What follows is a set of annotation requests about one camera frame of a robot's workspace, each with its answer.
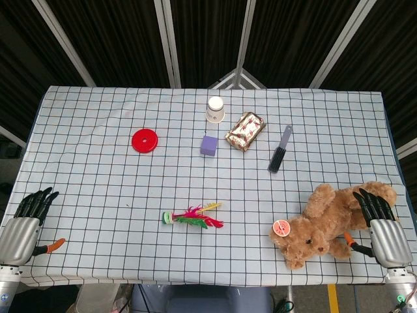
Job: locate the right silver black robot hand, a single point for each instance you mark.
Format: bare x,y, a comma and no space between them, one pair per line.
387,239

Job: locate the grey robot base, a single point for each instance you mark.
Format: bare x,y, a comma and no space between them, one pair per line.
202,298

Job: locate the gold foil snack packet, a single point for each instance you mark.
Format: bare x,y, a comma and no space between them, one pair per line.
245,131

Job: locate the blue checkered tablecloth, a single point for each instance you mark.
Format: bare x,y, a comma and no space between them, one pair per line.
137,182

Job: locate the colourful feather shuttlecock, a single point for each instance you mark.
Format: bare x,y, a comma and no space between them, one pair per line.
192,217

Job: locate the brown teddy bear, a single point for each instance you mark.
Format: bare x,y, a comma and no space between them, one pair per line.
329,221

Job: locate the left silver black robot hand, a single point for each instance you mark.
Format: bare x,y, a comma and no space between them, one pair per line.
20,233

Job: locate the red plastic disc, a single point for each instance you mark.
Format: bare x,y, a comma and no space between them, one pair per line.
145,140

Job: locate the dark grey hair comb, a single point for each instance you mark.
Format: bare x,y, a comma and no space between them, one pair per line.
279,150

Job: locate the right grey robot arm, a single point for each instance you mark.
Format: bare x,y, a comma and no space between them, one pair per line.
402,288

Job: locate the white metal frame post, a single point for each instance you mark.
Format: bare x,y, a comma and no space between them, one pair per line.
244,36
167,42
63,40
342,42

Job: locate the purple foam cube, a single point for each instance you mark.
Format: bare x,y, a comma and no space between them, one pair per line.
208,146

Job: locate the white paper cup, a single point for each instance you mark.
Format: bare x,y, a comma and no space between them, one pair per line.
215,110

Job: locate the white metal frame foot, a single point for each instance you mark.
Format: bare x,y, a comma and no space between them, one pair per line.
237,80

